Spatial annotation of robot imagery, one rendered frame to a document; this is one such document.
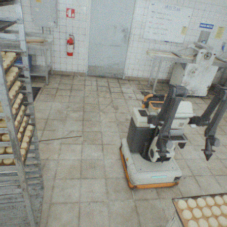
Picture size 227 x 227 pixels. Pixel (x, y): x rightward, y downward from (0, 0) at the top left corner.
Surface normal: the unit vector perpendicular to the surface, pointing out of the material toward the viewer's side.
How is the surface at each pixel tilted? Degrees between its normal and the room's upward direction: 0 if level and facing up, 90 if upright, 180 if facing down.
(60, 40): 90
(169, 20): 90
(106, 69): 90
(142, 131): 90
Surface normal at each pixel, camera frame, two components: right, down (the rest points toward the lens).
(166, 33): 0.13, 0.54
